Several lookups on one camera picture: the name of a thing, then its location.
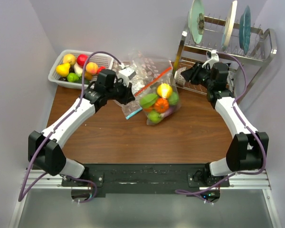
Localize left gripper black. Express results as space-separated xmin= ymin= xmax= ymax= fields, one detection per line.
xmin=106 ymin=78 xmax=135 ymax=105

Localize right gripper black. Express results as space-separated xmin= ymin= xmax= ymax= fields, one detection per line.
xmin=180 ymin=61 xmax=214 ymax=89

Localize yellow lemon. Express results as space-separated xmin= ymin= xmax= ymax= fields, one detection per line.
xmin=156 ymin=83 xmax=173 ymax=99

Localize green toy pepper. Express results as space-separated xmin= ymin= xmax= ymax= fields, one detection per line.
xmin=139 ymin=93 xmax=158 ymax=108

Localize purple eggplant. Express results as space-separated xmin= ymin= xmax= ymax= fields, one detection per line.
xmin=161 ymin=106 xmax=175 ymax=118

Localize small orange tangerine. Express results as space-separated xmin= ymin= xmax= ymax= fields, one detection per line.
xmin=143 ymin=106 xmax=153 ymax=113

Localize clear bag orange zipper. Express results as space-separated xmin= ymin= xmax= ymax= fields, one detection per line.
xmin=135 ymin=58 xmax=181 ymax=125

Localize orange toy pumpkin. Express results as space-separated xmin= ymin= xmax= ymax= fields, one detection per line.
xmin=154 ymin=98 xmax=169 ymax=114

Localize green apple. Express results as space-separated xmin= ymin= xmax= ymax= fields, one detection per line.
xmin=147 ymin=110 xmax=162 ymax=124

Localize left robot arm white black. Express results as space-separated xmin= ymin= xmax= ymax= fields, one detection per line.
xmin=28 ymin=67 xmax=136 ymax=186

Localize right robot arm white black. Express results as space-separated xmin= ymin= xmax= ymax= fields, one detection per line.
xmin=181 ymin=62 xmax=269 ymax=187

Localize clear bag blue zipper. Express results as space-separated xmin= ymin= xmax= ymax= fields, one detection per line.
xmin=114 ymin=100 xmax=142 ymax=120

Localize clear bag pink dots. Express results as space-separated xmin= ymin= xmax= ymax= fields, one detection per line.
xmin=129 ymin=50 xmax=172 ymax=90

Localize red strawberry toy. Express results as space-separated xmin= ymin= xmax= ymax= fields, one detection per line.
xmin=97 ymin=66 xmax=106 ymax=74

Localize brown kiwi potato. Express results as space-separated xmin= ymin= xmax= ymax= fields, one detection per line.
xmin=84 ymin=72 xmax=93 ymax=81

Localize patterned bowl left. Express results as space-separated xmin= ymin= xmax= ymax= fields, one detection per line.
xmin=174 ymin=67 xmax=186 ymax=86

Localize peach toy fruit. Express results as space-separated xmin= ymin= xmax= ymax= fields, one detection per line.
xmin=85 ymin=62 xmax=98 ymax=75

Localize white plastic fruit basket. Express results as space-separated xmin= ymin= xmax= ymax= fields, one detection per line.
xmin=48 ymin=49 xmax=114 ymax=89

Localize white garlic toy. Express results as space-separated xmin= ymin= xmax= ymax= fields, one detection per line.
xmin=73 ymin=63 xmax=83 ymax=77

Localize red apple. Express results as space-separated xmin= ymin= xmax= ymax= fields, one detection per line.
xmin=76 ymin=54 xmax=88 ymax=67

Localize dark purple fruit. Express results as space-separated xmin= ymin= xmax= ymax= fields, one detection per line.
xmin=59 ymin=77 xmax=67 ymax=82

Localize yellow pear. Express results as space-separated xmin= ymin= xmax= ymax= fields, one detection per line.
xmin=56 ymin=63 xmax=71 ymax=77

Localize pale yellow apple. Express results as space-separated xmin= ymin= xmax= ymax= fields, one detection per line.
xmin=63 ymin=54 xmax=76 ymax=66

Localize cream blue rimmed plate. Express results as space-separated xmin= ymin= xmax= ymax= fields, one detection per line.
xmin=221 ymin=0 xmax=238 ymax=51

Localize light green floral plate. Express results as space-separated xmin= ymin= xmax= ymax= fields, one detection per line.
xmin=188 ymin=0 xmax=205 ymax=44

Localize steel dish rack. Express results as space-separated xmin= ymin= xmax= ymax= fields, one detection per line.
xmin=171 ymin=14 xmax=278 ymax=112

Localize teal plate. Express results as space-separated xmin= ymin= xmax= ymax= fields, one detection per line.
xmin=238 ymin=5 xmax=251 ymax=55

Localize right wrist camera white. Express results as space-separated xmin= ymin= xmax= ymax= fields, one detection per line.
xmin=202 ymin=49 xmax=219 ymax=70

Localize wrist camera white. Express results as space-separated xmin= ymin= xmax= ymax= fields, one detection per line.
xmin=202 ymin=49 xmax=219 ymax=70
xmin=117 ymin=63 xmax=136 ymax=87

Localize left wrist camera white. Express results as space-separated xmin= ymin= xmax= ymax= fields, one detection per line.
xmin=117 ymin=63 xmax=136 ymax=87

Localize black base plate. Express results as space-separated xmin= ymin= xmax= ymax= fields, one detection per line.
xmin=32 ymin=162 xmax=255 ymax=199

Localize aluminium rail frame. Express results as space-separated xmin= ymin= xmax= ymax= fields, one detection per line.
xmin=10 ymin=170 xmax=281 ymax=228

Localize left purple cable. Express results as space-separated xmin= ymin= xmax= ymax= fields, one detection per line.
xmin=18 ymin=50 xmax=123 ymax=203

